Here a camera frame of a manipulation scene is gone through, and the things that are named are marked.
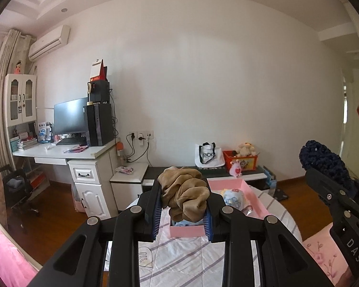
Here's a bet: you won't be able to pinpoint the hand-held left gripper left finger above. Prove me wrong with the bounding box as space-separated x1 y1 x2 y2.
27 181 163 287

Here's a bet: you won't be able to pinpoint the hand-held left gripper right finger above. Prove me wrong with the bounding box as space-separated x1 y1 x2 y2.
203 191 336 287

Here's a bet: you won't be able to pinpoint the pink box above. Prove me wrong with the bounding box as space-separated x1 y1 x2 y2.
170 178 271 238

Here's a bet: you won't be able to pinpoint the light blue fuzzy cloth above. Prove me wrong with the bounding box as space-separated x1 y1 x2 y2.
172 219 204 228

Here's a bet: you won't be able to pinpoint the navy knit scrunchie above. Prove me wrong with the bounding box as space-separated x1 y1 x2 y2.
298 140 356 198

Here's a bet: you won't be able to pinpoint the cartoon print blue cloth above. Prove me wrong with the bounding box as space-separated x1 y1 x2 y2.
221 188 246 213

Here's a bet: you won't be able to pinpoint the brown velvet cloth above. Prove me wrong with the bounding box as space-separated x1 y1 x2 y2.
157 166 210 222

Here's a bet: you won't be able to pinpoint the white side table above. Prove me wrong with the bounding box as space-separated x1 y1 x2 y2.
109 163 149 213

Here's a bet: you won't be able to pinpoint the white door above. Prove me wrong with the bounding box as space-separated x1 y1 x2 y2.
344 69 359 180

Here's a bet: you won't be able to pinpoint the black and white low cabinet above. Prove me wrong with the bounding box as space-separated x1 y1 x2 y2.
142 165 271 192

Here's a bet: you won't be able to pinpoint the blue carton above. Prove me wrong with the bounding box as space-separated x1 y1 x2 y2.
263 166 277 189

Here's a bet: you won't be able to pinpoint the pink plush toy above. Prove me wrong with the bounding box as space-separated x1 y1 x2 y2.
230 160 243 177

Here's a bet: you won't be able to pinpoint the white tote bag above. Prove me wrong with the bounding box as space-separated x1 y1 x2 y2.
194 143 225 168

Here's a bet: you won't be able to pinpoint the red toy box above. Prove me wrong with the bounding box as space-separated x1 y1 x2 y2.
222 150 258 172

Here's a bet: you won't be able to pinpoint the white desk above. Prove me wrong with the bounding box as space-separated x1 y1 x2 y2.
12 139 120 217

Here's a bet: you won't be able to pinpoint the cream plush toy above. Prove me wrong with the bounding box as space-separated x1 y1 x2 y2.
235 143 256 157

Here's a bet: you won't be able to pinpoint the pink notebook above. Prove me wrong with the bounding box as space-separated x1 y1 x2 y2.
63 145 89 153

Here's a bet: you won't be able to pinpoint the black computer tower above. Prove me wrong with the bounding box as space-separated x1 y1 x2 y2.
83 103 114 147

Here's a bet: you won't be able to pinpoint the black keyboard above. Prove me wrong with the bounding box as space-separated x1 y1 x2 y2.
56 138 87 146

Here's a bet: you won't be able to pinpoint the black computer monitor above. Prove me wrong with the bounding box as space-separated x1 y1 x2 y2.
53 97 89 139

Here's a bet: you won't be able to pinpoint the black box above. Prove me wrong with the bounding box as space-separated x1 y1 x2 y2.
87 80 111 104

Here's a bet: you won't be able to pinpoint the blue and white box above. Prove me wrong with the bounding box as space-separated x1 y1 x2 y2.
37 121 53 142

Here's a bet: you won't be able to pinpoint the black office chair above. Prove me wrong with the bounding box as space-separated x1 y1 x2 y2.
0 164 42 234

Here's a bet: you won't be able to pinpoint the stack of books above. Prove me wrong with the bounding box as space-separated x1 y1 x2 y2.
10 132 38 151

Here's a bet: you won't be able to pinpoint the red and white box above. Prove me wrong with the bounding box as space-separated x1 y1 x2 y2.
90 60 108 82

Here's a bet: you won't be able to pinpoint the white glass door cabinet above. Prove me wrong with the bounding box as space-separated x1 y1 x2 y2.
3 73 37 126

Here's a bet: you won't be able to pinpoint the white air conditioner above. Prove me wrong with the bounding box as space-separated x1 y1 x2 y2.
28 25 70 61

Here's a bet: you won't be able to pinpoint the white curtain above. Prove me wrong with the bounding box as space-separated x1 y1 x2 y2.
0 29 32 138

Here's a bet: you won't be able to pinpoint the white wall outlets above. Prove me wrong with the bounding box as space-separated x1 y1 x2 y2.
129 130 154 140

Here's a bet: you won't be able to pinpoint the black power cable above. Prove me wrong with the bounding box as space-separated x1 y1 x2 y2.
126 133 150 165

